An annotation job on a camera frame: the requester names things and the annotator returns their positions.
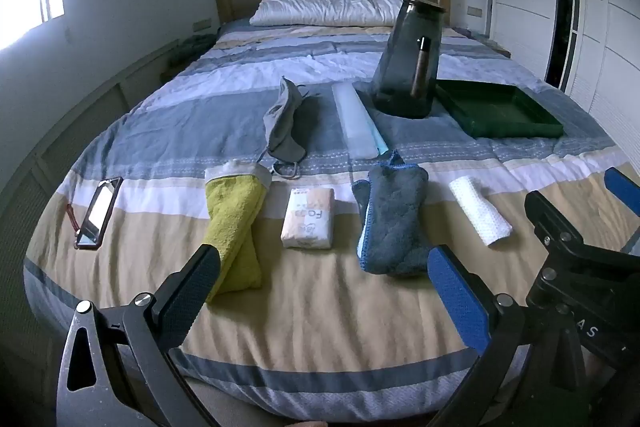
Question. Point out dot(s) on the white cloth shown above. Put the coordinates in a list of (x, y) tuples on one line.
[(480, 212)]

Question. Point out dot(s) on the clear pack of masks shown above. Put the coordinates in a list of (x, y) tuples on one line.
[(352, 122)]

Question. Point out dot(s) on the white pillow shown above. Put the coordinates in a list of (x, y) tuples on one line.
[(320, 9)]

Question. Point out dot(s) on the grey face mask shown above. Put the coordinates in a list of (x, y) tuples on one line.
[(290, 122)]

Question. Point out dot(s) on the wall socket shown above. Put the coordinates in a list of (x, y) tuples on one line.
[(475, 11), (202, 26)]

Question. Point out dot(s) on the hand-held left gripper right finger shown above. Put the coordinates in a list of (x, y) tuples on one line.
[(457, 302)]

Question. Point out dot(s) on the tissue pack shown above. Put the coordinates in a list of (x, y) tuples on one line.
[(307, 219)]

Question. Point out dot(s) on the green tray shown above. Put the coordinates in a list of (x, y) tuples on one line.
[(500, 112)]

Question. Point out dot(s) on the bed with striped duvet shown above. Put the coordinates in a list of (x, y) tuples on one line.
[(320, 317)]

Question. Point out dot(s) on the grey glass pitcher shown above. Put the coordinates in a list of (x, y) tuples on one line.
[(400, 57)]

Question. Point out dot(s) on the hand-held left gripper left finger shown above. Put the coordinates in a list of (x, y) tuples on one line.
[(192, 289)]

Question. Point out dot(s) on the grey blue towel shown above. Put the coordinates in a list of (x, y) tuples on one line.
[(395, 222)]

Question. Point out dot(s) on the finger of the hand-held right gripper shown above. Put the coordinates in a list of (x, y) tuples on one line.
[(555, 227), (622, 187)]

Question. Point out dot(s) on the yellow towel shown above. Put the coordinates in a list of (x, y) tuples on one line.
[(235, 227)]

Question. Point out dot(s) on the phone with red case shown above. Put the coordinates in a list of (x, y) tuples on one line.
[(97, 212)]

